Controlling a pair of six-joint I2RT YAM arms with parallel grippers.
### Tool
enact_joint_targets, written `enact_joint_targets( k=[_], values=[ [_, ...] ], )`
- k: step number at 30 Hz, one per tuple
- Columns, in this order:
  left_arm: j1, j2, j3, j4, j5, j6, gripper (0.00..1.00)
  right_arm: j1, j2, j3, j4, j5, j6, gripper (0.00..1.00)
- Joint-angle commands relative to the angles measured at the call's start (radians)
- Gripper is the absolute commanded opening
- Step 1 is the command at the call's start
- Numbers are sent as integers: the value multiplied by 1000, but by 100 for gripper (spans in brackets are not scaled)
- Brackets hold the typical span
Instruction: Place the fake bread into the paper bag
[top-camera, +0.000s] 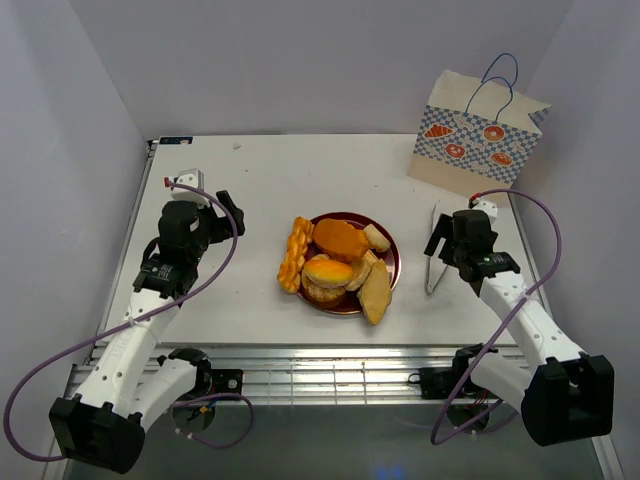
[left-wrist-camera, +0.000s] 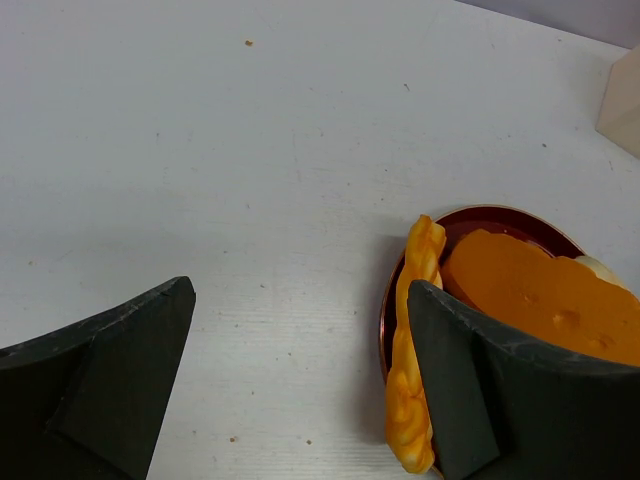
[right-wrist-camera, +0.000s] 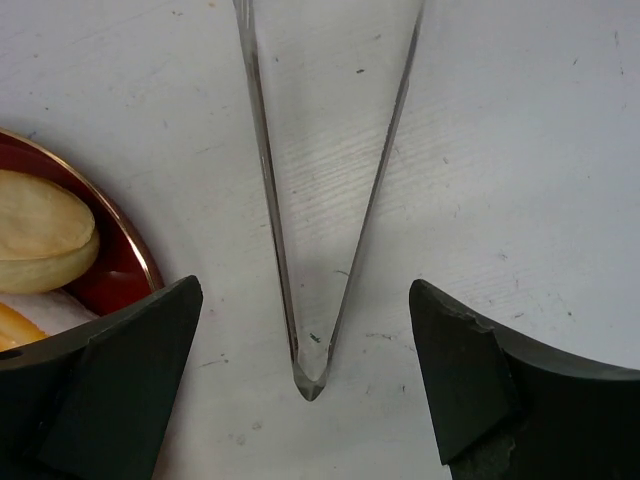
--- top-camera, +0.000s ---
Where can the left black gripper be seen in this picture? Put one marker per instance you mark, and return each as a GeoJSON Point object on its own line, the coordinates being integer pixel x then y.
{"type": "Point", "coordinates": [223, 226]}

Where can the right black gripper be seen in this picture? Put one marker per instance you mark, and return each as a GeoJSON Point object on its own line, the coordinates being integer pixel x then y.
{"type": "Point", "coordinates": [443, 230]}

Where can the metal tongs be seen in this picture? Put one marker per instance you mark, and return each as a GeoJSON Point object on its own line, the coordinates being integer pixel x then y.
{"type": "Point", "coordinates": [435, 267]}

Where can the twisted orange bread stick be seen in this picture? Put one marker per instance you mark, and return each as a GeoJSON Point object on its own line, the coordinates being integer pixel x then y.
{"type": "Point", "coordinates": [289, 275]}

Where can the large orange bread slice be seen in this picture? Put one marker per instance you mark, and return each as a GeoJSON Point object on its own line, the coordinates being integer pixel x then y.
{"type": "Point", "coordinates": [340, 240]}

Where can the blue checkered paper bag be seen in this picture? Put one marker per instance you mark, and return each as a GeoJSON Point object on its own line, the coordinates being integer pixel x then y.
{"type": "Point", "coordinates": [477, 134]}

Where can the glazed yellow round bun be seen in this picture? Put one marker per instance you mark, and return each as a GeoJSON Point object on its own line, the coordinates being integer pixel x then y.
{"type": "Point", "coordinates": [328, 273]}

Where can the sugared ring donut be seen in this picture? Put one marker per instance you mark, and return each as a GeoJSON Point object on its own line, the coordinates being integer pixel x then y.
{"type": "Point", "coordinates": [322, 297]}

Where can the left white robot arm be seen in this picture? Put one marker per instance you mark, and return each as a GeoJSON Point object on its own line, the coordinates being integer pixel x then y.
{"type": "Point", "coordinates": [105, 422]}

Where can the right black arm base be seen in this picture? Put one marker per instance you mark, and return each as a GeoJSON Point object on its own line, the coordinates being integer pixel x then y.
{"type": "Point", "coordinates": [435, 383]}

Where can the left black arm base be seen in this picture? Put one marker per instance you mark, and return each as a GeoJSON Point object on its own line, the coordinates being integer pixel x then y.
{"type": "Point", "coordinates": [224, 381]}

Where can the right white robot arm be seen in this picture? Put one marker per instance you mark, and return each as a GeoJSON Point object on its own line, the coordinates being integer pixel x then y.
{"type": "Point", "coordinates": [564, 394]}

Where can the small pale bread roll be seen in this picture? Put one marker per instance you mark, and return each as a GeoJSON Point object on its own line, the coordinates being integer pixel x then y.
{"type": "Point", "coordinates": [376, 240]}

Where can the flat tan bread slice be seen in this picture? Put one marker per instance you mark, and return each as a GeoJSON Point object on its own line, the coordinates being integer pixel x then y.
{"type": "Point", "coordinates": [375, 294]}

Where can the blue table label sticker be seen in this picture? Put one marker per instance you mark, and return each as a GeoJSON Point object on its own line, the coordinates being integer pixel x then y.
{"type": "Point", "coordinates": [176, 140]}

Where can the small croissant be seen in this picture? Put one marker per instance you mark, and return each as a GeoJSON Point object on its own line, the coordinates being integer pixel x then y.
{"type": "Point", "coordinates": [361, 268]}

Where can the dark red round plate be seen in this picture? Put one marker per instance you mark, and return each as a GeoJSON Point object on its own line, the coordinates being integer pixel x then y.
{"type": "Point", "coordinates": [349, 304]}

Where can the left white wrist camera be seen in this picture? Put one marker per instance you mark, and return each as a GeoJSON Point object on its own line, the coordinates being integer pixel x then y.
{"type": "Point", "coordinates": [187, 186]}

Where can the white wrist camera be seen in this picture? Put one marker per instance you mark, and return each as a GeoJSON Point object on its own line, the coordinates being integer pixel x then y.
{"type": "Point", "coordinates": [489, 207]}
{"type": "Point", "coordinates": [187, 186]}

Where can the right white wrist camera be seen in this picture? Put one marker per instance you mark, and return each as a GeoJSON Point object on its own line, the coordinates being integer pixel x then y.
{"type": "Point", "coordinates": [489, 207]}

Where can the aluminium frame rail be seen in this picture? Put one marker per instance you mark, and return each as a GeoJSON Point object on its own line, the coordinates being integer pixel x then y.
{"type": "Point", "coordinates": [314, 376]}

